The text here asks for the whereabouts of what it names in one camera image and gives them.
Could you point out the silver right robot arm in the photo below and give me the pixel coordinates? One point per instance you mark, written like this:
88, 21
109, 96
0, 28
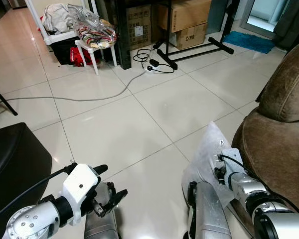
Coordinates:
261, 206

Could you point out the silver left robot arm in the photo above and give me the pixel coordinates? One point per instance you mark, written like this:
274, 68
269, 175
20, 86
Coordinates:
35, 219

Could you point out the brown fabric sofa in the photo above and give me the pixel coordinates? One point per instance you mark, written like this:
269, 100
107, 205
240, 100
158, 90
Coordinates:
279, 134

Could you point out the blue floor mat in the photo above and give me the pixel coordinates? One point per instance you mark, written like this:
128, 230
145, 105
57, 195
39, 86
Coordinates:
249, 42

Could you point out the silver left robot leg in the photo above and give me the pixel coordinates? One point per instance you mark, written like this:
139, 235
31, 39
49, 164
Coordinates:
100, 226

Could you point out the silver robot leg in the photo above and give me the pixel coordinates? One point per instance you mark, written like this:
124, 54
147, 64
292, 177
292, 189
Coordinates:
100, 226
209, 214

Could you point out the silver right robot leg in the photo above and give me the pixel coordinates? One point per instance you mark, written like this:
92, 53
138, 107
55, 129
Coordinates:
209, 214

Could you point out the black leather ottoman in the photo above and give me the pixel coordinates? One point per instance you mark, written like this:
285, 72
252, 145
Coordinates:
15, 164

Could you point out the white power strip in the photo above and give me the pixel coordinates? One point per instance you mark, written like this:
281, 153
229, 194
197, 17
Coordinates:
150, 69

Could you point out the red bag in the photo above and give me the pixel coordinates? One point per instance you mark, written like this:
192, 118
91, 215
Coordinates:
79, 57

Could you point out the white plastic stool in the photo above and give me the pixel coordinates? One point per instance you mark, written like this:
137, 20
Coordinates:
92, 52

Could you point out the black chair leg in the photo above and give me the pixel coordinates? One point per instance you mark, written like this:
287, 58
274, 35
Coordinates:
2, 99

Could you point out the black storage bin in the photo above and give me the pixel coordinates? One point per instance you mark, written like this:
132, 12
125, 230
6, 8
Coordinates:
64, 52

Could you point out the black metal stand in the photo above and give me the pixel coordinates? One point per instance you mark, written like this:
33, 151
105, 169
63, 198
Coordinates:
194, 50

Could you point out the clear plastic bag of clothes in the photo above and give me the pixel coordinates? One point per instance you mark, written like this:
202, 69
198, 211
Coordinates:
94, 30

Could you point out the white plastic rack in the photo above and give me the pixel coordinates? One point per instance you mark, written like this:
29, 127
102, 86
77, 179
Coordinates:
57, 36

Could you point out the cardboard box with C/NO print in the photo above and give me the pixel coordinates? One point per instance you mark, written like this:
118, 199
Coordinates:
189, 37

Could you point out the tall narrow cardboard box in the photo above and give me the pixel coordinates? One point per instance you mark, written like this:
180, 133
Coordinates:
138, 27

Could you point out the grey crumpled clothes pile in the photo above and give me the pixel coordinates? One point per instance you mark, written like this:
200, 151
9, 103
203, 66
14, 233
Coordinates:
60, 17

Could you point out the grey framed glass door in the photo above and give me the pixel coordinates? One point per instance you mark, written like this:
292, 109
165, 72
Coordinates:
261, 17

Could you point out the large plain cardboard box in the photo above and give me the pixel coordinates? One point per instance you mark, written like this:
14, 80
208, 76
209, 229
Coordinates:
187, 14

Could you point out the dark grey curtain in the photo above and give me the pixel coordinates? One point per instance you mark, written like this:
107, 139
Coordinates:
291, 22

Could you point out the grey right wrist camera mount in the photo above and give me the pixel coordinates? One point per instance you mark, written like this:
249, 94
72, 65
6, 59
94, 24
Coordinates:
233, 159

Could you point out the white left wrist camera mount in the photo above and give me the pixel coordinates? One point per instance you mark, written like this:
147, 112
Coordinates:
79, 185

